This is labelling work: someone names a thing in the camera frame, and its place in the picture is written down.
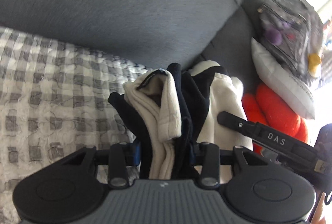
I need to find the cream black raglan sweatshirt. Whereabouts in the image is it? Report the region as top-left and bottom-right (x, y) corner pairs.
(108, 60), (253, 180)

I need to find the person's right hand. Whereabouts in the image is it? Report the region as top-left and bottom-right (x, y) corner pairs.
(311, 216), (326, 224)

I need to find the smartphone playing video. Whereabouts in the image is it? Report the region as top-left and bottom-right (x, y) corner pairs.
(314, 123), (332, 162)

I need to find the red flower plush cushion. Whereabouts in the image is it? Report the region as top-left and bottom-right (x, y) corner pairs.
(242, 83), (308, 143)

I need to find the grey white pillow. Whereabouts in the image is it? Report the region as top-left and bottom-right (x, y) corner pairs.
(251, 38), (316, 119)

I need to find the grey checked quilted bedcover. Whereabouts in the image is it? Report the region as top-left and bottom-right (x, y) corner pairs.
(1, 27), (148, 223)

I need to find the grey diaper bag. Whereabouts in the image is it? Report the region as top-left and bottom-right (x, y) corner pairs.
(258, 0), (323, 87)

